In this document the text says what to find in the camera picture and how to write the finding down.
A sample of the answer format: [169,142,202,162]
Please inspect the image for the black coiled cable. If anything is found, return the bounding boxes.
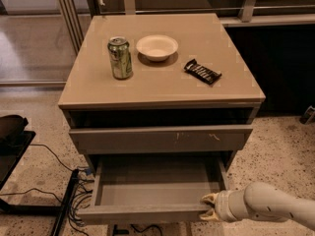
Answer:
[0,143,163,236]

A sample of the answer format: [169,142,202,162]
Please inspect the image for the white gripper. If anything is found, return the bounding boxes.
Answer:
[199,190,250,222]

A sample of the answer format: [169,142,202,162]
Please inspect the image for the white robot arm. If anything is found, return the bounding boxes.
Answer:
[200,182,315,230]

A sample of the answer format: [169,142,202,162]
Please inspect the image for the grey drawer cabinet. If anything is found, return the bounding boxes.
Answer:
[57,13,266,182]

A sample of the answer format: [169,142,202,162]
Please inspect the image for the metal railing frame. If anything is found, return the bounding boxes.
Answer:
[57,0,315,50]

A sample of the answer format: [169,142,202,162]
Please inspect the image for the grey top drawer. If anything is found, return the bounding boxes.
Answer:
[69,125,252,154]

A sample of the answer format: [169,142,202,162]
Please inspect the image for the green soda can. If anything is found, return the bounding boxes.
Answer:
[107,36,133,80]

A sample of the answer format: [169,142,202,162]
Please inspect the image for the black metal stand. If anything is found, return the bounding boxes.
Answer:
[0,114,80,236]

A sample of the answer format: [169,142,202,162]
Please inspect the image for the grey drawer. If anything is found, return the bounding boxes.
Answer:
[78,153,228,224]
[69,125,252,154]

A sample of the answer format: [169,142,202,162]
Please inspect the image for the white bowl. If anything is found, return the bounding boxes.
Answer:
[136,34,178,62]

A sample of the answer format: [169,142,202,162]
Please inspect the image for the black snack bar wrapper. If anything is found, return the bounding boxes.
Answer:
[184,59,221,86]

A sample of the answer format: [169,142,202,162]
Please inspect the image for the dark object on floor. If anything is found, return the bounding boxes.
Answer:
[299,105,315,124]

